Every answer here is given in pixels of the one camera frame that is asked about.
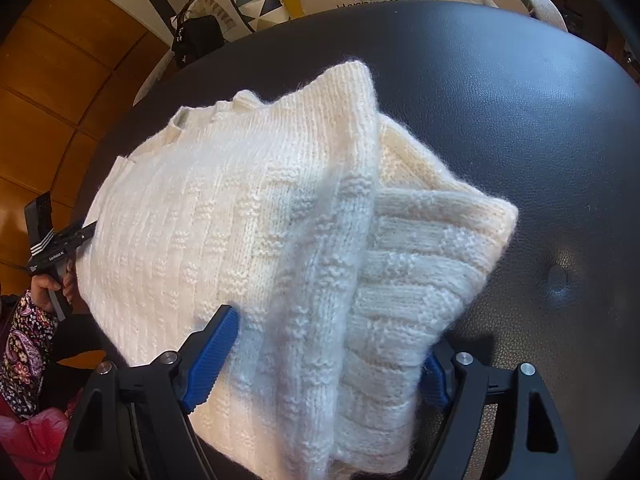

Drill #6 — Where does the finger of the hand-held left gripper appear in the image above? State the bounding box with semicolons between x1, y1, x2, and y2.
62;221;98;247

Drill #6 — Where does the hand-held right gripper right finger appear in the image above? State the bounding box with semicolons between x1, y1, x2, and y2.
415;337;571;480

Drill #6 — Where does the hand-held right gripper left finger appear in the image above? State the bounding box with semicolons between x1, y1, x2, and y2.
57;304;241;480

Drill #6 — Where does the white knit sweater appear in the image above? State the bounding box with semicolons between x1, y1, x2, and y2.
77;59;521;480

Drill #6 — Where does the person's left forearm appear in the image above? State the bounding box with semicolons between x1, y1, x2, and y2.
0;290;58;421

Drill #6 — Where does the person's left hand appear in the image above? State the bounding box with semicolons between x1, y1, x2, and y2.
31;270;80;313

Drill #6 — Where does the pink quilted coat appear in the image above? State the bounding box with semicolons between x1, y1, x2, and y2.
0;395;83;480

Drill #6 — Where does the black handbag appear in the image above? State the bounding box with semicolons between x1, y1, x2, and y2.
171;12;226;67

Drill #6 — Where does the triangle pattern cushion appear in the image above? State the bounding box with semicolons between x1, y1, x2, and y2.
185;0;293;43

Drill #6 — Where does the wooden side table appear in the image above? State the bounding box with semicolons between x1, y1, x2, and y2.
545;0;640;76

